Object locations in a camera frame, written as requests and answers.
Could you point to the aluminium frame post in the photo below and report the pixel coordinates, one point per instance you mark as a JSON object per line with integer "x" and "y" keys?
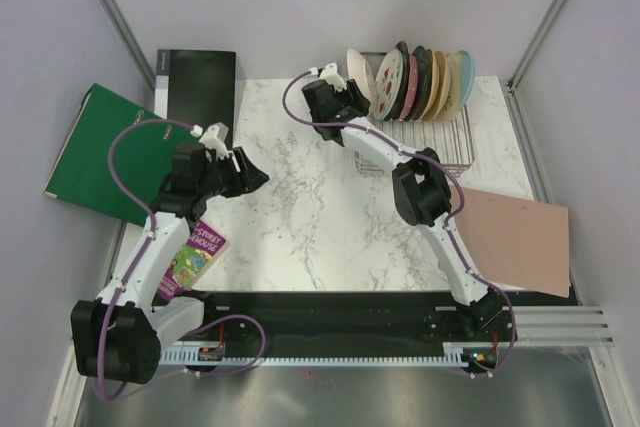
{"x": 126, "y": 35}
{"x": 549, "y": 19}

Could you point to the brown floral pattern plate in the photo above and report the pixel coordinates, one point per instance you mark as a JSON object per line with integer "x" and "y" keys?
{"x": 359, "y": 70}

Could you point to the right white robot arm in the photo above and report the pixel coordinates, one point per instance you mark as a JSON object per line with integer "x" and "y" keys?
{"x": 426, "y": 195}

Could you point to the dark teal plate in rack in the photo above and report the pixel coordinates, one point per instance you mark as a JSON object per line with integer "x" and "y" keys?
{"x": 425, "y": 60}

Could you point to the white strawberry pattern plate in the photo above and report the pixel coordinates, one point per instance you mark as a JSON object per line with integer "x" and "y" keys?
{"x": 388, "y": 82}

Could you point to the right aluminium frame post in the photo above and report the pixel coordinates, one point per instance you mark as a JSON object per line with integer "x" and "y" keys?
{"x": 549, "y": 19}

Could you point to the cream plate in rack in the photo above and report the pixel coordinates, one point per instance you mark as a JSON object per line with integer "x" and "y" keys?
{"x": 443, "y": 87}
{"x": 452, "y": 104}

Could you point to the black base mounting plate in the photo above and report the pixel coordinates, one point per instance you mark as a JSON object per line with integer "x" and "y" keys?
{"x": 249, "y": 338}

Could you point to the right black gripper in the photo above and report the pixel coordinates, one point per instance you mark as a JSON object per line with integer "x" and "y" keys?
{"x": 360, "y": 104}

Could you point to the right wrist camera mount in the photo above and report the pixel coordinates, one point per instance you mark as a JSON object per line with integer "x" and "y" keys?
{"x": 329, "y": 73}

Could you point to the white slotted cable duct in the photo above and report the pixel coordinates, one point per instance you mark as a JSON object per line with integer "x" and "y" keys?
{"x": 207, "y": 355}

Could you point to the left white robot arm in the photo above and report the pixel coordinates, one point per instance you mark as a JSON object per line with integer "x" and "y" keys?
{"x": 163, "y": 235}

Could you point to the left aluminium frame post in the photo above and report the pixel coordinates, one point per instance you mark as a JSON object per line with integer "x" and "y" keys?
{"x": 126, "y": 35}

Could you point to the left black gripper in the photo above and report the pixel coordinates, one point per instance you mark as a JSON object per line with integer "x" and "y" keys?
{"x": 246, "y": 181}

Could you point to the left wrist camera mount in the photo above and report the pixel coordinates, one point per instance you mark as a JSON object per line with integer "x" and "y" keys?
{"x": 213, "y": 138}

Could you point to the aluminium front rail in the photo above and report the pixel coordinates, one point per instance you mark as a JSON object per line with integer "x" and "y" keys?
{"x": 565, "y": 327}

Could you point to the black binder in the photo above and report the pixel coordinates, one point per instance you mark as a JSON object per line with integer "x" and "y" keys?
{"x": 196, "y": 87}

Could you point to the black rimmed beige plate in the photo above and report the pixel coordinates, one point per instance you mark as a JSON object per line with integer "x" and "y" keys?
{"x": 403, "y": 80}

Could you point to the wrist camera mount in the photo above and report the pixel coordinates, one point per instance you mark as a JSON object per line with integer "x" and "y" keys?
{"x": 213, "y": 138}
{"x": 329, "y": 73}

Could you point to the pink cutting board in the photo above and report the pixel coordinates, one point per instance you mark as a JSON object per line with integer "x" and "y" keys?
{"x": 516, "y": 242}

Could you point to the wire dish rack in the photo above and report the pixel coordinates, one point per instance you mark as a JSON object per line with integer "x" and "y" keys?
{"x": 452, "y": 140}

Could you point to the purple children's book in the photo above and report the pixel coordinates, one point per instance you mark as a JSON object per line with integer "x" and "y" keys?
{"x": 204, "y": 246}

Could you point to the light blue plate in rack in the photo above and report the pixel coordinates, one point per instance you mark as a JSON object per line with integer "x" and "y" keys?
{"x": 468, "y": 71}

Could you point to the pink polka dot plate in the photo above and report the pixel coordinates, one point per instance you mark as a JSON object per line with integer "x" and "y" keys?
{"x": 411, "y": 88}

